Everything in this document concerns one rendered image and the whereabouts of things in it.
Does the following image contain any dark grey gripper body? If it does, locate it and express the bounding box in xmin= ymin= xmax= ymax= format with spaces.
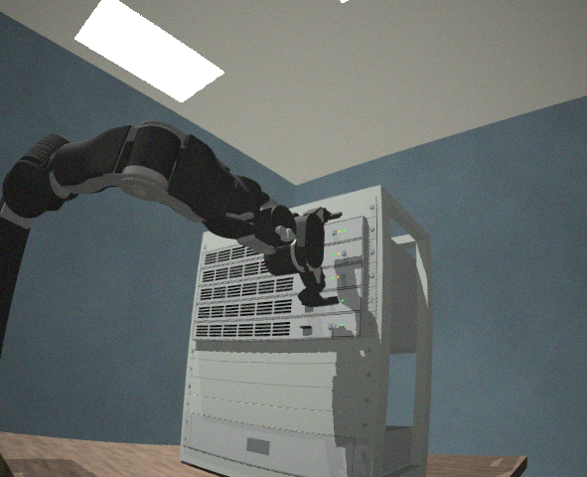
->
xmin=264 ymin=213 xmax=325 ymax=276

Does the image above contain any white server rack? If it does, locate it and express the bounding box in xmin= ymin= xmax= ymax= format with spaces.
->
xmin=180 ymin=185 xmax=433 ymax=477

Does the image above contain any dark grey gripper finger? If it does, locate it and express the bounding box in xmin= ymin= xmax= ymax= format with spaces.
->
xmin=303 ymin=207 xmax=343 ymax=225
xmin=298 ymin=260 xmax=340 ymax=307

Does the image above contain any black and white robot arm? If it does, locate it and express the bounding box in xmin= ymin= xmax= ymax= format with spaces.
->
xmin=0 ymin=120 xmax=297 ymax=254

